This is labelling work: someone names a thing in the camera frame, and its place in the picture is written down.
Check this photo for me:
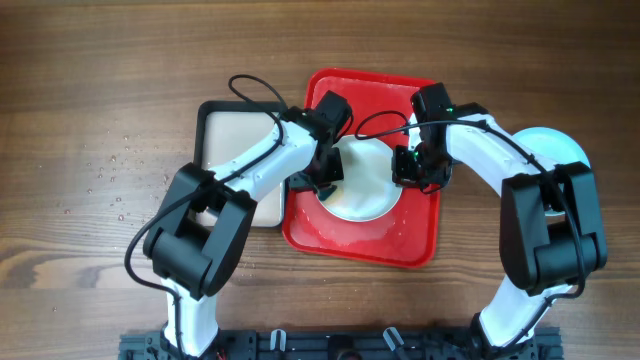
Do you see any white plate with red stain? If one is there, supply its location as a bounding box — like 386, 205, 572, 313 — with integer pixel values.
317, 135, 402, 222

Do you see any light blue plate front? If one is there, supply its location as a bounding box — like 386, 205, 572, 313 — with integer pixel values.
512, 126, 592, 218

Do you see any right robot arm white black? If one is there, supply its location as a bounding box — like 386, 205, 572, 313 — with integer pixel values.
394, 103, 608, 359

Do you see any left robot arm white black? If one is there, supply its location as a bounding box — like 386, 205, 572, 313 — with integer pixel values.
132, 102, 353, 359

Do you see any red plastic tray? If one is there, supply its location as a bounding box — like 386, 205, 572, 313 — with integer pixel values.
282, 68, 440, 268

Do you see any black tray with soapy water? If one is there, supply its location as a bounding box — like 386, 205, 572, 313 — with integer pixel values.
193, 101, 286, 228

